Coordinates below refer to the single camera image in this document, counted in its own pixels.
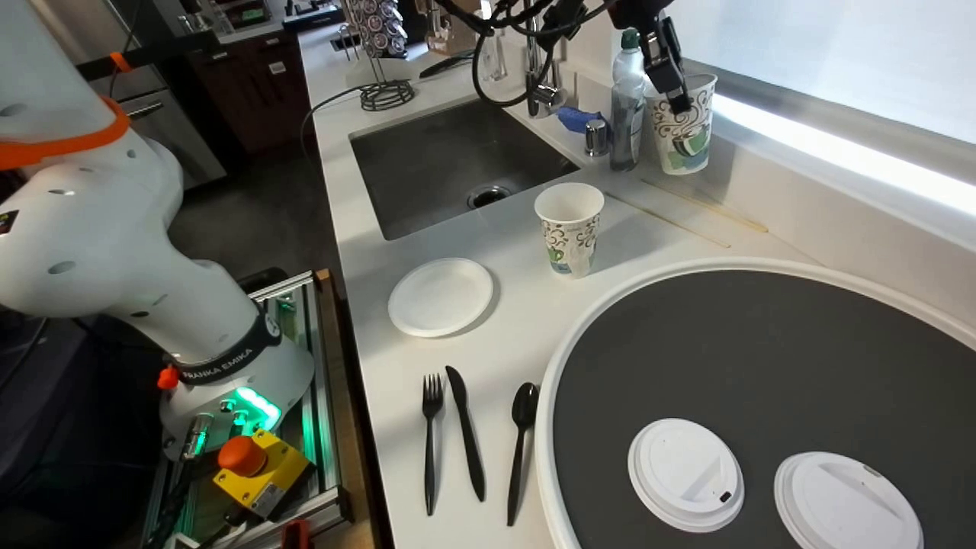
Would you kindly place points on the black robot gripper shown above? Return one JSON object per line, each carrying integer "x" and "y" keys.
{"x": 660, "y": 48}

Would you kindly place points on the patterned paper cup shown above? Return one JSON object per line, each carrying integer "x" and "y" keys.
{"x": 569, "y": 214}
{"x": 686, "y": 138}

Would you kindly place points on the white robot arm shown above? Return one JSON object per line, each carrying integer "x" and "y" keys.
{"x": 91, "y": 236}

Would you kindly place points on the clear dish soap bottle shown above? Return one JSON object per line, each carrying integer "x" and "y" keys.
{"x": 626, "y": 103}

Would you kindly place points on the blue scrub brush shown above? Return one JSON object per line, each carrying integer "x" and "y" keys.
{"x": 590, "y": 125}

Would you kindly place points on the chrome kitchen faucet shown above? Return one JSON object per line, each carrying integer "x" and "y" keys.
{"x": 541, "y": 63}

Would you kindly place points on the stainless steel sink basin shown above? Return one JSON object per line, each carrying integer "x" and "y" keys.
{"x": 449, "y": 163}

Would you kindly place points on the round black white tray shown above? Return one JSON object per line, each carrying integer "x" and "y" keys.
{"x": 777, "y": 360}

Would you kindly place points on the white round plate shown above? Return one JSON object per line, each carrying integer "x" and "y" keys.
{"x": 442, "y": 296}

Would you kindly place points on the black plastic spoon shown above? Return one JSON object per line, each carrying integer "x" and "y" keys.
{"x": 522, "y": 419}

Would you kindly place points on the black plastic fork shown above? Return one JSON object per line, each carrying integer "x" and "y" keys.
{"x": 433, "y": 408}

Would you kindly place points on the white cup lid near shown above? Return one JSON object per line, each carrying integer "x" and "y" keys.
{"x": 688, "y": 476}

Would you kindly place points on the white cup lid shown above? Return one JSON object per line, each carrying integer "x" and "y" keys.
{"x": 833, "y": 501}
{"x": 688, "y": 476}

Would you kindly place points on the black plastic knife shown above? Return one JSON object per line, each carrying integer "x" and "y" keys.
{"x": 469, "y": 431}

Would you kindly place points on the white cup lid far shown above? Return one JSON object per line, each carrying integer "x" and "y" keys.
{"x": 833, "y": 501}

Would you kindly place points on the yellow emergency stop box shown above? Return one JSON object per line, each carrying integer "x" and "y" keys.
{"x": 257, "y": 470}

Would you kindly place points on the wire pod holder rack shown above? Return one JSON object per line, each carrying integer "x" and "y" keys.
{"x": 382, "y": 41}

